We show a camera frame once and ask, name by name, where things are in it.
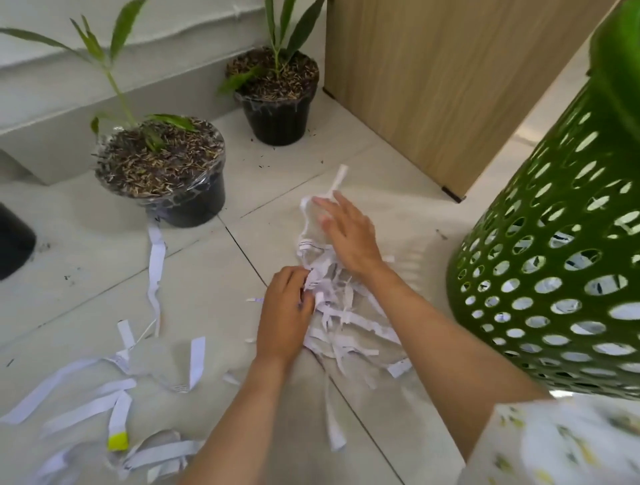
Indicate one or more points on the person's left hand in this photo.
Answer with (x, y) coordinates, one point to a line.
(282, 320)

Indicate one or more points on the person's right hand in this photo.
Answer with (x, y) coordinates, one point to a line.
(355, 240)

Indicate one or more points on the heap of shredded paper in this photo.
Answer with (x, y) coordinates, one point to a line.
(340, 330)

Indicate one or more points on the black potted plant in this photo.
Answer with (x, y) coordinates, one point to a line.
(190, 200)
(15, 245)
(275, 120)

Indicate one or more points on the person's left forearm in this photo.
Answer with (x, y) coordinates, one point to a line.
(240, 424)

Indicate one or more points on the person's right forearm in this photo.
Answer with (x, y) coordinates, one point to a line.
(440, 350)

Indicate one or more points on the grey tiled floor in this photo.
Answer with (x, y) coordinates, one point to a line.
(250, 180)

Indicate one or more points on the white floral shirt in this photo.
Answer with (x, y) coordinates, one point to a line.
(550, 439)

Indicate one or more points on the green perforated plastic basket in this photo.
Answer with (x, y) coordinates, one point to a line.
(617, 65)

